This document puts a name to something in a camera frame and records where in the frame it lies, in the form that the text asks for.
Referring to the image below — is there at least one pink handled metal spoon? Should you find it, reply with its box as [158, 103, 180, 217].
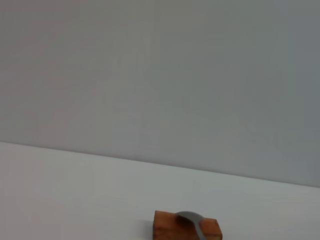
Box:
[175, 211, 208, 240]

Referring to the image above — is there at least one reddish brown wooden block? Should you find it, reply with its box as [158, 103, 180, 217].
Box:
[152, 210, 223, 240]

